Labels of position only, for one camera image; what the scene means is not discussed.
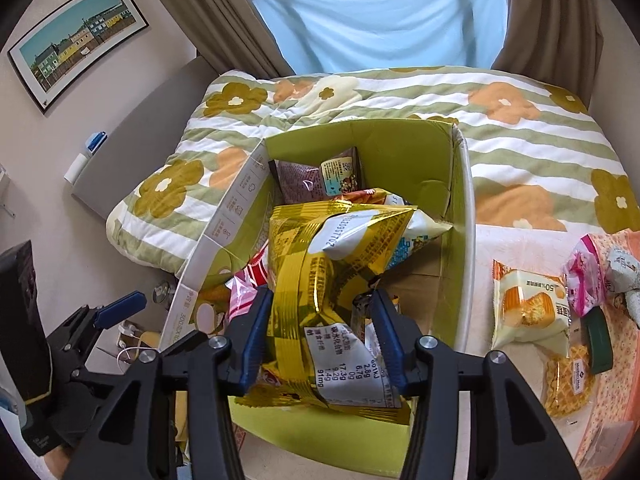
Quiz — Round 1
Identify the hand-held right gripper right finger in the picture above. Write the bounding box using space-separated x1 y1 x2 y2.
369 287 583 480

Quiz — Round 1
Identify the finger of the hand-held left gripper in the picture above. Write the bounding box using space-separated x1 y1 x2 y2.
52 342 136 408
47 290 148 357

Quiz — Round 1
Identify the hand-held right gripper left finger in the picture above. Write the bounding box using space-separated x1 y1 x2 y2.
62 285 275 480

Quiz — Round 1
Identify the red pink snack bag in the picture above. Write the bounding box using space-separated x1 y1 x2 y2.
225 245 273 331

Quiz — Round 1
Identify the gold foil snack bag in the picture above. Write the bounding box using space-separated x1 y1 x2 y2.
235 200 416 413

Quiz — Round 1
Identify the white blue snack bag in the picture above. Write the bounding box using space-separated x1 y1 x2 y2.
370 207 453 276

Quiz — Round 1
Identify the pile of snack packets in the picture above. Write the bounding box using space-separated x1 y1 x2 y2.
492 232 640 418

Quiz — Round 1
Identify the purple snack packet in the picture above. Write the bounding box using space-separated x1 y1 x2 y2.
270 146 368 206

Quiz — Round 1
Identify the green cardboard box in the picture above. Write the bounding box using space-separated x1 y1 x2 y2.
160 117 476 478

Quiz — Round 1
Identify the white blue lint roller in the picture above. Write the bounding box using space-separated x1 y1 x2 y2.
63 131 108 183

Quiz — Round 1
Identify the grey headboard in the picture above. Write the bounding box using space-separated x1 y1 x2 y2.
70 55 221 216

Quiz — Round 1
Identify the floral striped blanket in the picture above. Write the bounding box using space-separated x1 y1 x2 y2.
105 65 631 281

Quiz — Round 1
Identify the pink patterned mat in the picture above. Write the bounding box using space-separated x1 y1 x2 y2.
542 230 640 480

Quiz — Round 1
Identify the brown curtain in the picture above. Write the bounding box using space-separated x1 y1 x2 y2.
492 0 606 101
127 0 296 78

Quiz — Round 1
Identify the light blue cloth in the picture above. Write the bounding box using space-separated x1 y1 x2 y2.
245 0 511 76

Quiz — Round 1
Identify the white cable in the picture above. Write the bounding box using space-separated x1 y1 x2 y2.
117 340 161 362

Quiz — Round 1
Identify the framed wall poster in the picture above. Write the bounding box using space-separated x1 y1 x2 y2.
7 0 150 113

